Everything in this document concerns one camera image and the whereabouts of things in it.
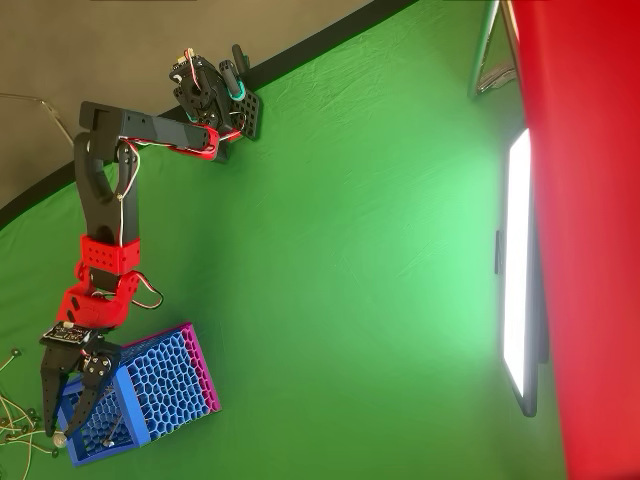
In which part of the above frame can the bright LED light panel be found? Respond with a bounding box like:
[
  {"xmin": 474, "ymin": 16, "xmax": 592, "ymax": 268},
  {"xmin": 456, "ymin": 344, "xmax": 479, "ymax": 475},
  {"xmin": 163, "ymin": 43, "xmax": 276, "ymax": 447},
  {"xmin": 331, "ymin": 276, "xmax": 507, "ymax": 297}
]
[{"xmin": 493, "ymin": 127, "xmax": 551, "ymax": 419}]

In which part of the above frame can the green cloth with black border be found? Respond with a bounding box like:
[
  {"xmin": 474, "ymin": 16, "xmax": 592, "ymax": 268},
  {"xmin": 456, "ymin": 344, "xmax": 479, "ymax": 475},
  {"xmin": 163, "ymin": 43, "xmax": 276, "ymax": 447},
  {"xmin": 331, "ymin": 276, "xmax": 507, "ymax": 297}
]
[{"xmin": 0, "ymin": 0, "xmax": 569, "ymax": 480}]

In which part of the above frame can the small camera circuit board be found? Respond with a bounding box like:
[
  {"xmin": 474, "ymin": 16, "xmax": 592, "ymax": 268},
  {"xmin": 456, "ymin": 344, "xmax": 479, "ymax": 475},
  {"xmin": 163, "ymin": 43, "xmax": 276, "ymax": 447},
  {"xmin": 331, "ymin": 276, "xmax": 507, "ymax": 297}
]
[{"xmin": 39, "ymin": 322, "xmax": 95, "ymax": 347}]

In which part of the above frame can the thin white cable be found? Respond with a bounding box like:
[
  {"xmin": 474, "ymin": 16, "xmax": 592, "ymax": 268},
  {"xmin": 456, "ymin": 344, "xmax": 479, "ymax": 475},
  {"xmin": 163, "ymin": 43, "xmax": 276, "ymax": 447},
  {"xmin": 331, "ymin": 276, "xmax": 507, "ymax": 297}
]
[{"xmin": 0, "ymin": 92, "xmax": 81, "ymax": 151}]

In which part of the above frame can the black clamp with teal band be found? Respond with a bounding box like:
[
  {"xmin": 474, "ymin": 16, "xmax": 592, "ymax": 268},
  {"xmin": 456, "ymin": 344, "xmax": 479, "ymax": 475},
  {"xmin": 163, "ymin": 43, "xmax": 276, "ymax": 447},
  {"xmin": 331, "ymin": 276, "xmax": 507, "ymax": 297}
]
[{"xmin": 218, "ymin": 44, "xmax": 251, "ymax": 104}]

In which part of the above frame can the metal stand frame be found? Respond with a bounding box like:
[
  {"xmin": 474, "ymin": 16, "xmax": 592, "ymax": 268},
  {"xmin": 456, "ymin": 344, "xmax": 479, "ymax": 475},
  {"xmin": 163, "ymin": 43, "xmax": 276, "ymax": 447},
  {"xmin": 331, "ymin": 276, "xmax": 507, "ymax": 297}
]
[{"xmin": 467, "ymin": 0, "xmax": 521, "ymax": 101}]

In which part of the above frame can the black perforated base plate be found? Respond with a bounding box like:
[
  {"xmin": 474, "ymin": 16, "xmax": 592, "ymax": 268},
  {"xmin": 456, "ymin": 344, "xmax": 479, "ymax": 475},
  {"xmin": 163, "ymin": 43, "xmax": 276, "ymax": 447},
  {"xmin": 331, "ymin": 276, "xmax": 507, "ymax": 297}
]
[{"xmin": 232, "ymin": 89, "xmax": 264, "ymax": 143}]

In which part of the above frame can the blue honeycomb basket magenta base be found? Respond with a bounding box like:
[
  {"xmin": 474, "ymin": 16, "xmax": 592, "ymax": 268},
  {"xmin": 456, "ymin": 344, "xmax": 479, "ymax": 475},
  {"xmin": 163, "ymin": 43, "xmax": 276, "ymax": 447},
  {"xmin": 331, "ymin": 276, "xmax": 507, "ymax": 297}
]
[{"xmin": 56, "ymin": 322, "xmax": 222, "ymax": 468}]

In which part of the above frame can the large red blurred object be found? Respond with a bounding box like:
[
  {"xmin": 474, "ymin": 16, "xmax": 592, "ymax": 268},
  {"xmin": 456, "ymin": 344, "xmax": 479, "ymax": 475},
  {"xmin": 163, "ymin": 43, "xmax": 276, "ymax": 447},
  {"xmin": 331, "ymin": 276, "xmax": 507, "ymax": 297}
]
[{"xmin": 508, "ymin": 0, "xmax": 640, "ymax": 480}]

